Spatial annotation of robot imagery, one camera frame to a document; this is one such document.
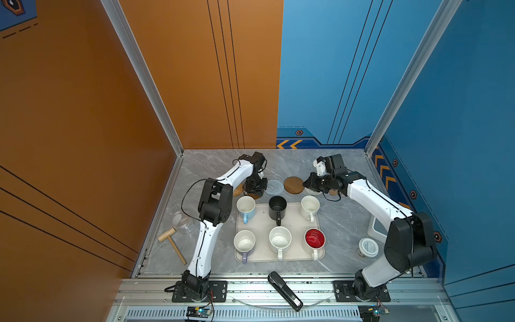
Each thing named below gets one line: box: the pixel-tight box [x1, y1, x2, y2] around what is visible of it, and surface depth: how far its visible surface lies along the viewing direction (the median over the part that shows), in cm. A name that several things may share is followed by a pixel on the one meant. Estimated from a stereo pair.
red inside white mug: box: [303, 228, 326, 261], surface depth 80 cm
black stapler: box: [267, 271, 304, 312], surface depth 72 cm
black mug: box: [268, 195, 288, 227], surface depth 90 cm
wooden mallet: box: [157, 226, 188, 266], surface depth 88 cm
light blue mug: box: [236, 195, 257, 225], surface depth 88 cm
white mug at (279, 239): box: [268, 226, 292, 261], surface depth 81 cm
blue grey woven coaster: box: [264, 179, 285, 196], surface depth 104 cm
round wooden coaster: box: [283, 176, 305, 195], surface depth 106 cm
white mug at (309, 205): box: [300, 195, 321, 223], surface depth 89 cm
